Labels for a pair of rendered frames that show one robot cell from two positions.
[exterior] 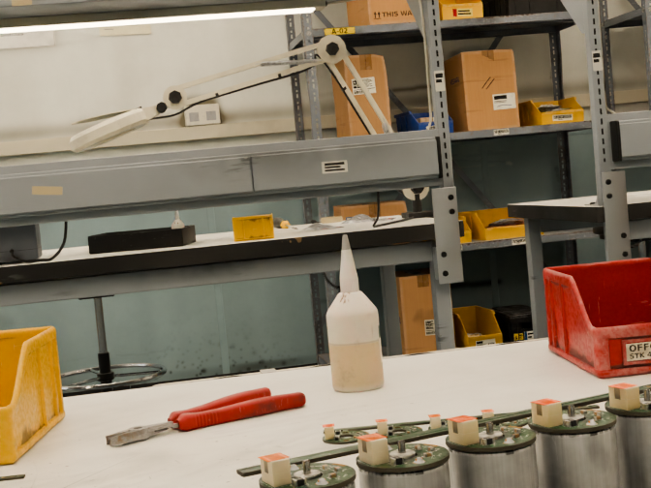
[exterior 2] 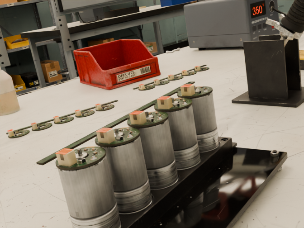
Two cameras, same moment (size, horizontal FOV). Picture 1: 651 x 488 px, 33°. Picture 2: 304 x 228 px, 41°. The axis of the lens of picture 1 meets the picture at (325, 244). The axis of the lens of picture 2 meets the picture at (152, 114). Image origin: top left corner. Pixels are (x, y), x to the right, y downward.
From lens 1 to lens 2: 0.11 m
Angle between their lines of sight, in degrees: 29
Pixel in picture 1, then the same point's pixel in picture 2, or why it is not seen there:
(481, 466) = (151, 132)
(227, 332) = not seen: outside the picture
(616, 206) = (64, 29)
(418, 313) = not seen: outside the picture
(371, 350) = (12, 95)
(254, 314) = not seen: outside the picture
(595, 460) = (189, 119)
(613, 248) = (65, 45)
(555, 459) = (173, 122)
